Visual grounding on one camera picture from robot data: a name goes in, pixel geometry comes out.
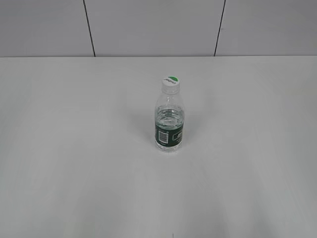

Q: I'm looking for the white green bottle cap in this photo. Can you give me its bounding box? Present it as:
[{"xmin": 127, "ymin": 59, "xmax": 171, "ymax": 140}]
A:
[{"xmin": 162, "ymin": 76, "xmax": 180, "ymax": 95}]

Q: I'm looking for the clear Cestbon water bottle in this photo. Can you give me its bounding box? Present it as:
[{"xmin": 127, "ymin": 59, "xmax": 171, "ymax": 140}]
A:
[{"xmin": 155, "ymin": 89, "xmax": 185, "ymax": 152}]

